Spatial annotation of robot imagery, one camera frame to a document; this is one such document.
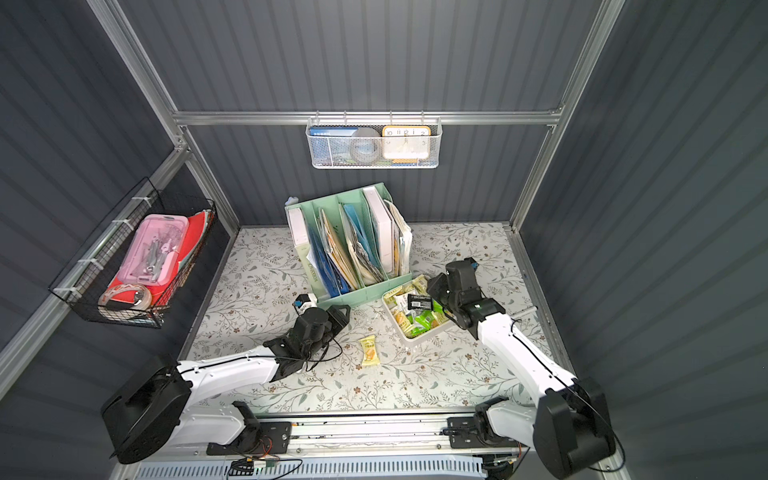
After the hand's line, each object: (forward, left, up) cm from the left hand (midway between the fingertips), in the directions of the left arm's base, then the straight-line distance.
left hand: (347, 310), depth 85 cm
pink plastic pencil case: (+4, +46, +20) cm, 50 cm away
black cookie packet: (+5, -22, -4) cm, 23 cm away
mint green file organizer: (+15, -1, +12) cm, 20 cm away
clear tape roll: (-8, +43, +17) cm, 47 cm away
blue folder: (+8, +4, +4) cm, 9 cm away
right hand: (+6, -26, +6) cm, 27 cm away
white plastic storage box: (+3, -20, -6) cm, 21 cm away
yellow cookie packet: (-9, -6, -10) cm, 15 cm away
